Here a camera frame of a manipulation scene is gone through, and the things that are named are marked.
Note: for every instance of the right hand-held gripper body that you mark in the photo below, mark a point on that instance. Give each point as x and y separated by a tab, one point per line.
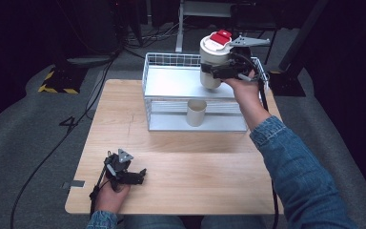
244	60

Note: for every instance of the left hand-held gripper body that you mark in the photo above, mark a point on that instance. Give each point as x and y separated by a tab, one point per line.
117	170

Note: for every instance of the white tumbler with red lid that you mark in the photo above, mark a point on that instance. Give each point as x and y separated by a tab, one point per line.
213	51

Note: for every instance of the white cup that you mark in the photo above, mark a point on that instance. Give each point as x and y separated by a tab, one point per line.
196	114

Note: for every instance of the person's right hand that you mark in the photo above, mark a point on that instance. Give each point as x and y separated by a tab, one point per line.
248	89

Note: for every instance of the person's left hand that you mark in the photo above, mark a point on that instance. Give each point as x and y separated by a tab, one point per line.
111	200

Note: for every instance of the grey tape strip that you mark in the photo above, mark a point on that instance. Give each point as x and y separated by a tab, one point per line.
75	183

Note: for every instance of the black chair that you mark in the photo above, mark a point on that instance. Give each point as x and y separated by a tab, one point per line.
260	19

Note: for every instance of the person's left leg in jeans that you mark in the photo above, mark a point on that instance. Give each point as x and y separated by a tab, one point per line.
155	223

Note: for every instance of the person's leg in jeans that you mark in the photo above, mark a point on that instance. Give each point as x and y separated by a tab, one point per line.
155	223
232	223

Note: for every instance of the dark slanted stand with base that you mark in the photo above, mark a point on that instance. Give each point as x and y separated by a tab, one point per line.
294	57

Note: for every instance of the person's right leg in jeans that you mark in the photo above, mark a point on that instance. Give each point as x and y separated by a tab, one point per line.
232	223

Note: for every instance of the yellow black striped stand base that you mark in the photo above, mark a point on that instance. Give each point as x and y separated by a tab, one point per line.
62	81

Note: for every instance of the white desk frame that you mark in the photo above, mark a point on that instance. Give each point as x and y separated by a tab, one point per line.
200	9

